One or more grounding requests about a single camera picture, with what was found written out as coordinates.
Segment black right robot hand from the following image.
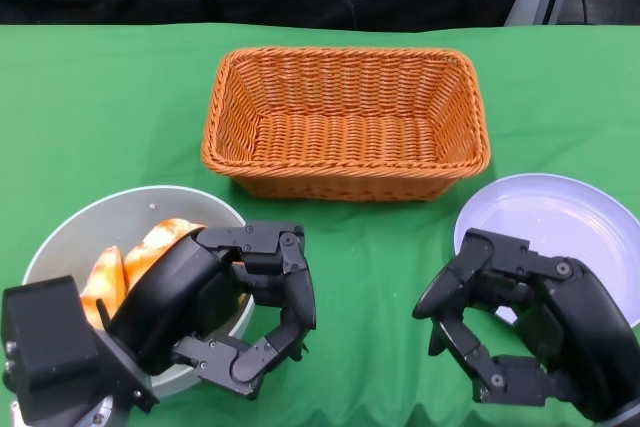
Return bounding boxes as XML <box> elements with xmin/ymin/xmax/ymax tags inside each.
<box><xmin>412</xmin><ymin>227</ymin><xmax>640</xmax><ymax>423</ymax></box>

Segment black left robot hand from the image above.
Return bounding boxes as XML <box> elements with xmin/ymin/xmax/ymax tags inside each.
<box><xmin>107</xmin><ymin>220</ymin><xmax>317</xmax><ymax>401</ymax></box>

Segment round orange striped bread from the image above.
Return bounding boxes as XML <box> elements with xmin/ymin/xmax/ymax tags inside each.
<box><xmin>123</xmin><ymin>217</ymin><xmax>208</xmax><ymax>298</ymax></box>

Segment shell shaped orange striped bread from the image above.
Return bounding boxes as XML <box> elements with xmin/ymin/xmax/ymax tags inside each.
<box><xmin>79</xmin><ymin>245</ymin><xmax>125</xmax><ymax>332</ymax></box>

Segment grey-green bowl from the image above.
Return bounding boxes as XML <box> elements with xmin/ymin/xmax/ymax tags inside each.
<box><xmin>22</xmin><ymin>185</ymin><xmax>256</xmax><ymax>401</ymax></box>

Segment lavender plate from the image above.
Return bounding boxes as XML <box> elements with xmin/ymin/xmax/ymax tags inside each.
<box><xmin>453</xmin><ymin>174</ymin><xmax>640</xmax><ymax>336</ymax></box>

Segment orange wicker basket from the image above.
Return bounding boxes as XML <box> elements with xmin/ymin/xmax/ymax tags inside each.
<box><xmin>200</xmin><ymin>46</ymin><xmax>492</xmax><ymax>202</ymax></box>

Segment green tablecloth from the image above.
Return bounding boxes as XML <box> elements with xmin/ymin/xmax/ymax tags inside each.
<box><xmin>0</xmin><ymin>21</ymin><xmax>640</xmax><ymax>427</ymax></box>

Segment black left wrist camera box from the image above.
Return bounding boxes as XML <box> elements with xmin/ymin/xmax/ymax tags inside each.
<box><xmin>1</xmin><ymin>275</ymin><xmax>161</xmax><ymax>423</ymax></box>

